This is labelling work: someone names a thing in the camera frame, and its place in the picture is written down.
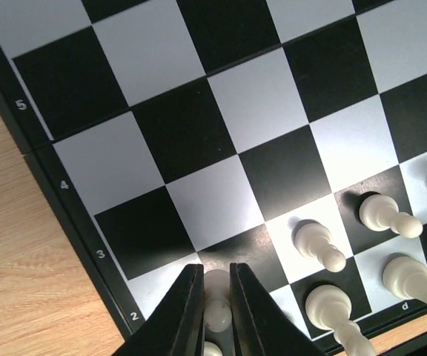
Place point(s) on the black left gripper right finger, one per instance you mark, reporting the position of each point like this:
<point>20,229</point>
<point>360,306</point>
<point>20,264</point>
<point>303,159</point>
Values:
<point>259,325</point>

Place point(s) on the white piece tray corner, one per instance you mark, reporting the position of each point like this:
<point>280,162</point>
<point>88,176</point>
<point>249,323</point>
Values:
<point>217,310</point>

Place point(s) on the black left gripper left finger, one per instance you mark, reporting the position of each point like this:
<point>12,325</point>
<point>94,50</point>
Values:
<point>176,326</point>

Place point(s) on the white pawn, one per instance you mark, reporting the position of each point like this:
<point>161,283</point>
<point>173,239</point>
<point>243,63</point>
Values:
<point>211,349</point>
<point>380,212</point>
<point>314,242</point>

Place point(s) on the black white chessboard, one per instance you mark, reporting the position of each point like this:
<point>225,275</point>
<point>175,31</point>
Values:
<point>164,133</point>

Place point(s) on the white piece eleventh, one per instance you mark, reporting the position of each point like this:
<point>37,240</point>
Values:
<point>329,308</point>

